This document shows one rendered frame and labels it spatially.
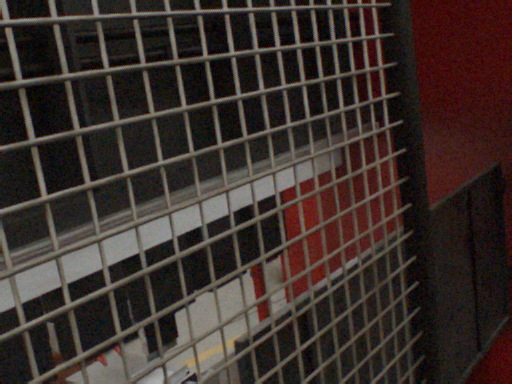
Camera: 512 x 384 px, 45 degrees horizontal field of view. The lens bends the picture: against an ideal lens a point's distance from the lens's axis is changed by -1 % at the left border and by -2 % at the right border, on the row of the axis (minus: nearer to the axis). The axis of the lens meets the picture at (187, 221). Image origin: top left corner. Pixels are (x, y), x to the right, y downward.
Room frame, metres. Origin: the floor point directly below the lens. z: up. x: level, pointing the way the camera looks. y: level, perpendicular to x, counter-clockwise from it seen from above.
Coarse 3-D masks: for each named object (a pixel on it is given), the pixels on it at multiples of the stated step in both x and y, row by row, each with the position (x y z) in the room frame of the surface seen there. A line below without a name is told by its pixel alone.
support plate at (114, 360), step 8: (112, 352) 1.57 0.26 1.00; (128, 352) 1.55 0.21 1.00; (112, 360) 1.52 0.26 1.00; (120, 360) 1.51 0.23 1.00; (128, 360) 1.50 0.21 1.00; (136, 360) 1.49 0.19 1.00; (144, 360) 1.48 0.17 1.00; (88, 368) 1.49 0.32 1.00; (96, 368) 1.48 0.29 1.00; (104, 368) 1.47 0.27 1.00; (112, 368) 1.47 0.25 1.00; (120, 368) 1.46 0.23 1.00; (136, 368) 1.44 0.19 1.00; (160, 368) 1.42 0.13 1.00; (168, 368) 1.41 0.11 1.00; (176, 368) 1.40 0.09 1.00; (72, 376) 1.46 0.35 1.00; (80, 376) 1.45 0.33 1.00; (88, 376) 1.44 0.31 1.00; (96, 376) 1.44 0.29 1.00; (104, 376) 1.43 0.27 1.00; (112, 376) 1.42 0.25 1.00; (120, 376) 1.41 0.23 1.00
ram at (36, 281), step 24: (288, 168) 1.69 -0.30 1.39; (240, 192) 1.53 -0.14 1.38; (264, 192) 1.60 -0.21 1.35; (168, 216) 1.34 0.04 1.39; (192, 216) 1.39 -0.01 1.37; (216, 216) 1.45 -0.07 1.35; (120, 240) 1.23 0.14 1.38; (144, 240) 1.28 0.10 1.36; (48, 264) 1.10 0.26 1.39; (72, 264) 1.14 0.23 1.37; (96, 264) 1.18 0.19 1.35; (0, 288) 1.02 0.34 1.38; (24, 288) 1.06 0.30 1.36; (48, 288) 1.09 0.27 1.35
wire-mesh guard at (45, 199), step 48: (0, 0) 0.27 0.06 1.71; (96, 0) 0.31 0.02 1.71; (288, 48) 0.42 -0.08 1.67; (240, 96) 0.37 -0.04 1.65; (384, 96) 0.52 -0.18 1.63; (192, 144) 0.34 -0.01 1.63; (336, 192) 0.45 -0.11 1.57; (0, 240) 0.25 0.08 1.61; (96, 240) 0.28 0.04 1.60; (384, 240) 0.51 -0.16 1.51; (336, 288) 0.44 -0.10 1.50; (0, 336) 0.24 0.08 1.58; (192, 336) 0.33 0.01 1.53; (336, 336) 0.43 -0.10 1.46
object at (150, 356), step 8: (168, 320) 1.34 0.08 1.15; (144, 328) 1.28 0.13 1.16; (152, 328) 1.30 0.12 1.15; (160, 328) 1.32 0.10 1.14; (168, 328) 1.33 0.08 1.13; (176, 328) 1.35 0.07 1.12; (144, 336) 1.28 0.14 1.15; (152, 336) 1.29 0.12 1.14; (168, 336) 1.33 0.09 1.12; (176, 336) 1.35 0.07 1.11; (144, 344) 1.29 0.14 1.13; (152, 344) 1.29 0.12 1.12; (168, 344) 1.34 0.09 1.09; (176, 344) 1.36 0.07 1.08; (144, 352) 1.29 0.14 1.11; (152, 352) 1.29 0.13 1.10; (152, 360) 1.30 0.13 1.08
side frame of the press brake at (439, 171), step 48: (432, 0) 1.69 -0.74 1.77; (480, 0) 1.61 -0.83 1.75; (432, 48) 1.70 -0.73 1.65; (480, 48) 1.61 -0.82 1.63; (432, 96) 1.71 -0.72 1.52; (480, 96) 1.62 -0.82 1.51; (384, 144) 1.81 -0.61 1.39; (432, 144) 1.71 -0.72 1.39; (480, 144) 1.63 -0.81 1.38; (288, 192) 2.06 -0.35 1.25; (384, 192) 1.82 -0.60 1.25; (432, 192) 1.72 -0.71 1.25; (288, 240) 2.08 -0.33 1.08; (336, 240) 1.95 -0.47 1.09; (288, 288) 2.10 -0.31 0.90
